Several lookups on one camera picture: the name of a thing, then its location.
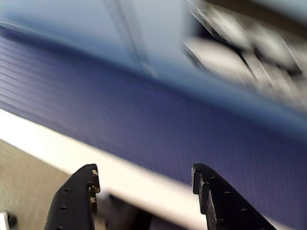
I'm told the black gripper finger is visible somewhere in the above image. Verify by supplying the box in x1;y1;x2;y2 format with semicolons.
45;163;100;230
191;163;276;230

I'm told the dishwasher door with dish print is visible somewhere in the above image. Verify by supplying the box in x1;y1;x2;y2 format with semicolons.
134;0;307;115

